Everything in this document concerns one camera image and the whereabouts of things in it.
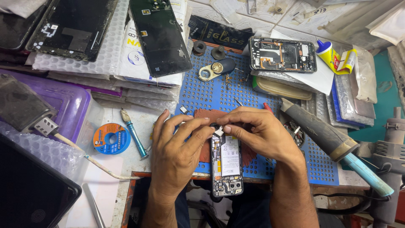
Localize black glossy smartphone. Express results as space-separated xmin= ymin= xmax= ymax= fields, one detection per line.
xmin=0 ymin=133 xmax=83 ymax=228

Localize person's left hand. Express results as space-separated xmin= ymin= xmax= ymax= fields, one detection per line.
xmin=150 ymin=109 xmax=216 ymax=196

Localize blue handled brush tool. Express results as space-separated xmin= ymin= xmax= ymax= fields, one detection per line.
xmin=120 ymin=109 xmax=149 ymax=160

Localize heap of plastic packets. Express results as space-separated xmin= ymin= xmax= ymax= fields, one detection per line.
xmin=325 ymin=44 xmax=378 ymax=128

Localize cream and black loupe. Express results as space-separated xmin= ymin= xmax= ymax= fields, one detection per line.
xmin=198 ymin=58 xmax=236 ymax=82

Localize blue perforated work mat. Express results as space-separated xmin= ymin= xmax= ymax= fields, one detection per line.
xmin=175 ymin=44 xmax=340 ymax=186

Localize dusty black tool handle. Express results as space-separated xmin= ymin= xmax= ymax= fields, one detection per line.
xmin=0 ymin=74 xmax=59 ymax=137

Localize small black spool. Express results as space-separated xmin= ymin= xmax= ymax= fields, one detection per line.
xmin=193 ymin=40 xmax=207 ymax=57

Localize smartphone with white battery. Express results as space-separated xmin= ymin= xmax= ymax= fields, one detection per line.
xmin=210 ymin=123 xmax=244 ymax=198

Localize purple plastic storage box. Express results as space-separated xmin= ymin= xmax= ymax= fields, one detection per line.
xmin=0 ymin=69 xmax=93 ymax=144

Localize beige plastic case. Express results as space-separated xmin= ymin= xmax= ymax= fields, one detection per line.
xmin=255 ymin=76 xmax=313 ymax=101

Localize opened smartphone with circuit board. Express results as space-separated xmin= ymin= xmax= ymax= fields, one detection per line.
xmin=248 ymin=36 xmax=318 ymax=73

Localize person's blue trousers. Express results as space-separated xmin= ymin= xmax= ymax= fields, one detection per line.
xmin=173 ymin=182 xmax=273 ymax=228

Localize white printed screen packet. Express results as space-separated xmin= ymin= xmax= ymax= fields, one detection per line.
xmin=118 ymin=18 xmax=188 ymax=88

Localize silver tweezers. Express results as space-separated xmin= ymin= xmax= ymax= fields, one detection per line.
xmin=82 ymin=183 xmax=107 ymax=228

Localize teal mat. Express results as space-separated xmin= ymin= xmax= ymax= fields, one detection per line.
xmin=347 ymin=50 xmax=405 ymax=144

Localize dark phone screen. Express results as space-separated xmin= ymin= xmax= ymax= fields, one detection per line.
xmin=0 ymin=0 xmax=52 ymax=52

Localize black suction cup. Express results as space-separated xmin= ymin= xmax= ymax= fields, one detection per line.
xmin=211 ymin=45 xmax=226 ymax=61

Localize stack of bubble wrap packets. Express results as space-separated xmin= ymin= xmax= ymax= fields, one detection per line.
xmin=25 ymin=0 xmax=193 ymax=112

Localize dark green phone back panel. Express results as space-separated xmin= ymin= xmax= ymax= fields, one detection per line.
xmin=129 ymin=0 xmax=193 ymax=78

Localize round tray of small parts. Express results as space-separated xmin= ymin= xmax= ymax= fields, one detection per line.
xmin=282 ymin=120 xmax=306 ymax=148

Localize clear bubble wrap sheet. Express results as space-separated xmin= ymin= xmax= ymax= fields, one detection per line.
xmin=0 ymin=121 xmax=90 ymax=186

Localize white paper sheet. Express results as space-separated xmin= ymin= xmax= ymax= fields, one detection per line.
xmin=252 ymin=29 xmax=335 ymax=96

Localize yellow glue tube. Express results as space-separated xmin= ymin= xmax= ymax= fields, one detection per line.
xmin=315 ymin=38 xmax=358 ymax=75

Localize black phone panel with stickers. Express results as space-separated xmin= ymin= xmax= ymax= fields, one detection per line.
xmin=26 ymin=0 xmax=119 ymax=62

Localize reddish brown rubber pad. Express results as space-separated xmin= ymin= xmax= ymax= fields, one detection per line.
xmin=193 ymin=109 xmax=257 ymax=167

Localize black hot air handle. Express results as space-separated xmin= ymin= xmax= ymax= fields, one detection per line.
xmin=280 ymin=97 xmax=395 ymax=198

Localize person's right hand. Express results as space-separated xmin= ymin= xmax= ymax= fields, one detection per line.
xmin=215 ymin=106 xmax=306 ymax=164

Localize grey hot air stand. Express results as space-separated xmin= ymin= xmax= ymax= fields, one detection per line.
xmin=357 ymin=107 xmax=405 ymax=228

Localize black screen protector packet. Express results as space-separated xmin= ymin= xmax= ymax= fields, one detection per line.
xmin=188 ymin=15 xmax=254 ymax=52

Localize cream cable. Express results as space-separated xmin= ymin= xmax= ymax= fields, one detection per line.
xmin=53 ymin=132 xmax=141 ymax=181

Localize black cable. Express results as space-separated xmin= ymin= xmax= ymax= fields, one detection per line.
xmin=313 ymin=189 xmax=392 ymax=216

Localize blue orange solder wire spool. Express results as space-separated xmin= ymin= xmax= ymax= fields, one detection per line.
xmin=93 ymin=123 xmax=131 ymax=155

